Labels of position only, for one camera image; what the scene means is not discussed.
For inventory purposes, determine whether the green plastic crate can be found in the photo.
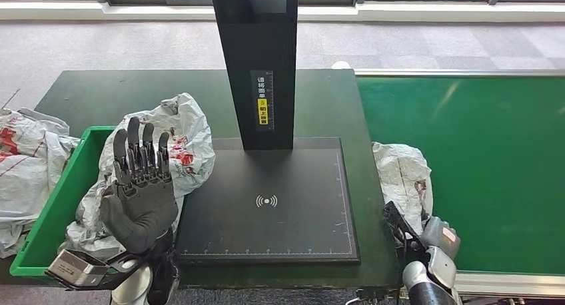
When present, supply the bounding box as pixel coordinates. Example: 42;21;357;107
9;125;177;278

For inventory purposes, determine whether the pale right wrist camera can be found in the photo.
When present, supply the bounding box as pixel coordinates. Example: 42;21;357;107
382;200;428;252

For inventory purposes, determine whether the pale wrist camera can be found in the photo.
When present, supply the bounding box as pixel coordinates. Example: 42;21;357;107
45;248;111;290
382;200;428;252

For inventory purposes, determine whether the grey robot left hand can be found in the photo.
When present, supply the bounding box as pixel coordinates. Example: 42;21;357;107
99;117;180;254

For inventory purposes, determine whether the green conveyor belt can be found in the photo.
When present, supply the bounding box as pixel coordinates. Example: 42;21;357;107
356;75;565;278

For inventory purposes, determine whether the dark green table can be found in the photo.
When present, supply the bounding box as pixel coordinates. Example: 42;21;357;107
0;69;402;290

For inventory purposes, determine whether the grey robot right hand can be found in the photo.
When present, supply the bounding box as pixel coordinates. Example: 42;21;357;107
420;215;461;260

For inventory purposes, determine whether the pale grey parcel bag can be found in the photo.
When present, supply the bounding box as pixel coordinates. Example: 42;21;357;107
371;142;434;238

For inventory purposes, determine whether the white red-printed bag pile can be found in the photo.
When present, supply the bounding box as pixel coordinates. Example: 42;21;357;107
0;108;81;259

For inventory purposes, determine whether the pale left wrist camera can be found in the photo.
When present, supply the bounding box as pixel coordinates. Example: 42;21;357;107
45;248;111;290

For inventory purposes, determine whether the black inbound scanner machine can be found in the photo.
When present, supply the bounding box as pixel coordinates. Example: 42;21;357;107
175;0;361;265

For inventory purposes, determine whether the white parcel bag brown patch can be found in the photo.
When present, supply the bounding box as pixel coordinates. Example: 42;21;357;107
75;92;217;233

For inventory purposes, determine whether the thin dark rod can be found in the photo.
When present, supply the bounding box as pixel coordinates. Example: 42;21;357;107
1;89;21;110

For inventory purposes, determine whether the black yellow label sticker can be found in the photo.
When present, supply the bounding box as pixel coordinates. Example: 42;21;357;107
250;70;275;132

